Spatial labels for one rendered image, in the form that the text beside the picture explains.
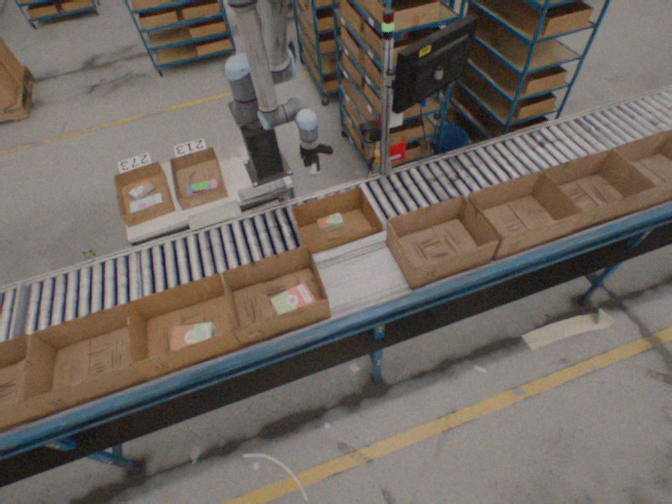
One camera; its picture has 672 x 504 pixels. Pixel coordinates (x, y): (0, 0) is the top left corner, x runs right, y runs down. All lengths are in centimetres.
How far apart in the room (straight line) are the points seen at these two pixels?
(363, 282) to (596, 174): 137
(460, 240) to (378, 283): 46
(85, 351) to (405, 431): 167
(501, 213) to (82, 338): 202
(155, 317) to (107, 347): 22
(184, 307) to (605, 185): 215
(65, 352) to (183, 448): 94
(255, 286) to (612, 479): 205
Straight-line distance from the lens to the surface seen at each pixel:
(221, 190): 245
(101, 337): 205
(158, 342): 190
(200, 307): 190
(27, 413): 198
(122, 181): 285
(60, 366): 208
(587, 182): 246
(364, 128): 224
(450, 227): 203
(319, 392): 255
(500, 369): 270
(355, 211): 224
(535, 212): 221
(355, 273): 185
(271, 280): 188
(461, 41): 216
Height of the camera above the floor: 243
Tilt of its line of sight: 53 degrees down
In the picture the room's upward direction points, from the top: 8 degrees counter-clockwise
